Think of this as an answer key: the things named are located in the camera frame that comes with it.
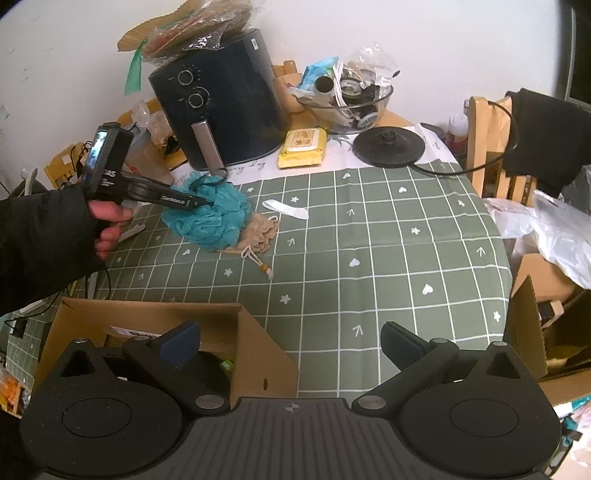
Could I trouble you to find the green checked tablecloth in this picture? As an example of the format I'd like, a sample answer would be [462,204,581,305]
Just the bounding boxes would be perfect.
[0,159,514,400]

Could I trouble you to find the beige mesh bag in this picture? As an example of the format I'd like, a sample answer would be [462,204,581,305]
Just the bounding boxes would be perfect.
[217,213,281,280]

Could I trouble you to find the blue packet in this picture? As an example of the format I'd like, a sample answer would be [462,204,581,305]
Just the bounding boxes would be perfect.
[298,56,340,90]

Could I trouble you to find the black cloth on chair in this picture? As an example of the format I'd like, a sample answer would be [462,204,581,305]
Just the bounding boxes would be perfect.
[502,89,591,197]

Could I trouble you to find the brown cardboard box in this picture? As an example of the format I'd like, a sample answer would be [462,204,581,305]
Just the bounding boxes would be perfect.
[34,298,300,402]

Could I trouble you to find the white printed cloth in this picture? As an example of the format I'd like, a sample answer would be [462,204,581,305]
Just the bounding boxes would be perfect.
[171,122,458,185]

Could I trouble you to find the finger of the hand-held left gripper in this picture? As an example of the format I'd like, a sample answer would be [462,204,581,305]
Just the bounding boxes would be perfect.
[161,187,215,209]

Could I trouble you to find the black air fryer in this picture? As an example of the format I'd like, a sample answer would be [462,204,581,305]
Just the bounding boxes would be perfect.
[148,28,293,178]

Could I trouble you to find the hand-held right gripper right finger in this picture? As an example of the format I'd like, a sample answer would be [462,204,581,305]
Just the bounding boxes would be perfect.
[352,322,527,412]

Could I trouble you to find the white plastic bag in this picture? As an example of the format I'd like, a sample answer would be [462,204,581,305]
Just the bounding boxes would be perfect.
[485,189,591,291]

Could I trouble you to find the open cardboard boxes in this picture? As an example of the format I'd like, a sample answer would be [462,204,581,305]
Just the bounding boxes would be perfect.
[503,254,591,407]

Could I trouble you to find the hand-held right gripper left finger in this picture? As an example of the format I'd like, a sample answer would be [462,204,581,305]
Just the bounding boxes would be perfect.
[60,322,230,415]

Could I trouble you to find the dark monitor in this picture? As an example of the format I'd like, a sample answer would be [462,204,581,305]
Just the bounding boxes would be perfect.
[561,0,591,102]

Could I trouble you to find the red white bottle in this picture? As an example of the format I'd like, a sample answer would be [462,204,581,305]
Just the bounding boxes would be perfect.
[447,113,469,155]

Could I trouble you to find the black kettle base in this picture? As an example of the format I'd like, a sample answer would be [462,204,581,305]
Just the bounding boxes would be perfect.
[353,127,426,169]

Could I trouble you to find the person's left hand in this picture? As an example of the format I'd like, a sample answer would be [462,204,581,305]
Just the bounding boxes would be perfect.
[89,203,134,261]

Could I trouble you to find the glass bowl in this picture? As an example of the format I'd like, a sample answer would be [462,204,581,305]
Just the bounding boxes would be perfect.
[290,83,394,134]

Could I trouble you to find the yellow wipes packet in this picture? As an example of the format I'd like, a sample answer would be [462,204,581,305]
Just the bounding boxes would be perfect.
[277,128,328,169]

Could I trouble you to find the white ribbon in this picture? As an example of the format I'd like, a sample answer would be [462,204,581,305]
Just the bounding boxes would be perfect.
[262,199,310,221]

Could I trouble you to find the grey lid shaker bottle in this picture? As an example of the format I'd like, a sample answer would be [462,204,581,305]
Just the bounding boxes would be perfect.
[124,129,174,185]

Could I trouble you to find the pile of plastic packets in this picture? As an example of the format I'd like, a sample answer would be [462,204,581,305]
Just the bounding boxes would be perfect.
[117,0,264,63]

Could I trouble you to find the green tag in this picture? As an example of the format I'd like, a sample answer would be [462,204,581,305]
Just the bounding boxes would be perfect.
[124,46,144,95]

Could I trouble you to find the teal bath loofah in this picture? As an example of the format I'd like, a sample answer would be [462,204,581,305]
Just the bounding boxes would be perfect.
[161,171,252,252]

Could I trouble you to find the clear plastic bag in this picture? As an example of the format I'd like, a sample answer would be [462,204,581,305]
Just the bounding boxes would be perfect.
[344,44,402,88]

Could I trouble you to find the black kettle base cable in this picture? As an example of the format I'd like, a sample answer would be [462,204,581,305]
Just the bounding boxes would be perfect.
[409,99,522,177]

